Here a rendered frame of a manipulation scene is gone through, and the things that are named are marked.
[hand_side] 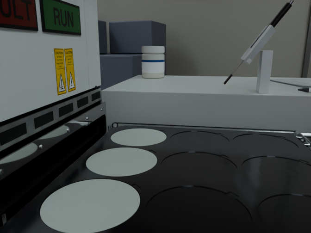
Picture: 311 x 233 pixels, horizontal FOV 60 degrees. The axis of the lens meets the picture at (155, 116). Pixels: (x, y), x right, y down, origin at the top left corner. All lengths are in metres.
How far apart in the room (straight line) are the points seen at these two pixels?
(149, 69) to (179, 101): 0.27
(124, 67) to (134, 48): 0.48
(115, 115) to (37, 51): 0.26
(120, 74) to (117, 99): 1.47
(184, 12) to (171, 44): 0.34
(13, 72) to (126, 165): 0.18
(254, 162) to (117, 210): 0.21
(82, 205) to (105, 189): 0.04
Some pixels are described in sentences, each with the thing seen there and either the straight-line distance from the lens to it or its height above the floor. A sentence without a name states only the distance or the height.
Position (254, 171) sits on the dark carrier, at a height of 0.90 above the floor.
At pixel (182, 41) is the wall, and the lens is 2.96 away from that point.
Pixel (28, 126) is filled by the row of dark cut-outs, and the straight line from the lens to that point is 0.37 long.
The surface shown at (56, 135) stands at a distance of 0.41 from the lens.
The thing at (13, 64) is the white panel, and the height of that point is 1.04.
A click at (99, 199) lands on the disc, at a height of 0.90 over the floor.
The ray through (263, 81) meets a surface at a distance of 0.59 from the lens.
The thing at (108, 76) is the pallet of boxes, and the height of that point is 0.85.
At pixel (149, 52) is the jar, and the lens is 0.81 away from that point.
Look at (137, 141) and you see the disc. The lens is 0.46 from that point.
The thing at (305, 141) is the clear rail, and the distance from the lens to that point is 0.52.
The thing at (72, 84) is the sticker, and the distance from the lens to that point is 0.48.
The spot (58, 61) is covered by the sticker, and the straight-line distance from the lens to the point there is 0.44.
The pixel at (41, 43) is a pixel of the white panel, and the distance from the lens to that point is 0.41.
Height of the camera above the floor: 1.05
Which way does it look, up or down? 14 degrees down
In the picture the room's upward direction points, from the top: straight up
